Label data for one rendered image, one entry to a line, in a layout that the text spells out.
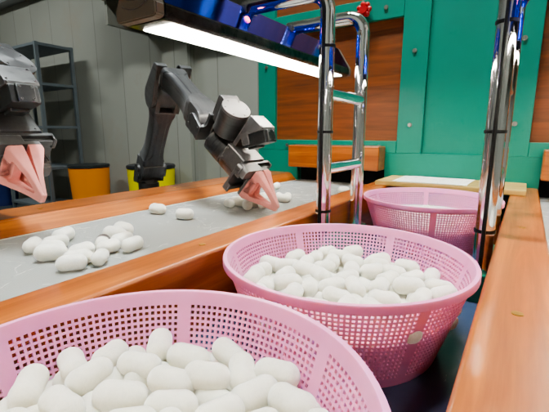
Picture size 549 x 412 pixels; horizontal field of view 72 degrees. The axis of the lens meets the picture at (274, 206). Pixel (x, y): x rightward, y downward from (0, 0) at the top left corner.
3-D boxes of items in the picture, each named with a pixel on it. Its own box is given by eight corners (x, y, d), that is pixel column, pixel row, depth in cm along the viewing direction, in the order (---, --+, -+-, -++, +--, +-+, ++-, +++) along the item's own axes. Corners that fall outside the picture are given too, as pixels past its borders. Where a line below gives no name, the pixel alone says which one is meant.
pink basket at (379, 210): (396, 266, 64) (399, 211, 63) (344, 227, 90) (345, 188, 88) (533, 257, 68) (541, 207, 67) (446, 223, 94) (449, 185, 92)
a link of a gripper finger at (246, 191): (299, 193, 75) (270, 161, 78) (280, 199, 69) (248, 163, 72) (280, 216, 78) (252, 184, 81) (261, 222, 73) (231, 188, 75)
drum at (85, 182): (122, 221, 387) (118, 163, 376) (87, 229, 356) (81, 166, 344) (100, 217, 407) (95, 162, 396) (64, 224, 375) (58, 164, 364)
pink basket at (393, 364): (182, 390, 33) (177, 289, 31) (258, 278, 59) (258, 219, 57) (517, 442, 28) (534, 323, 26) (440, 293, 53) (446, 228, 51)
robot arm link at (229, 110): (263, 118, 73) (238, 79, 78) (223, 117, 68) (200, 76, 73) (243, 160, 81) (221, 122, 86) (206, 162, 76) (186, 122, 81)
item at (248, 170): (293, 194, 73) (263, 162, 76) (273, 200, 67) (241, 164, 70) (274, 218, 76) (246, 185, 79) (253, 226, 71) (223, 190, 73)
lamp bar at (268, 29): (115, 24, 50) (110, -35, 49) (323, 78, 101) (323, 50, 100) (154, 14, 46) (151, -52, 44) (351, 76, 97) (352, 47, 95)
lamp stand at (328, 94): (234, 250, 73) (229, -1, 64) (287, 229, 89) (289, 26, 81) (323, 270, 62) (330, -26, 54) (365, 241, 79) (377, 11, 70)
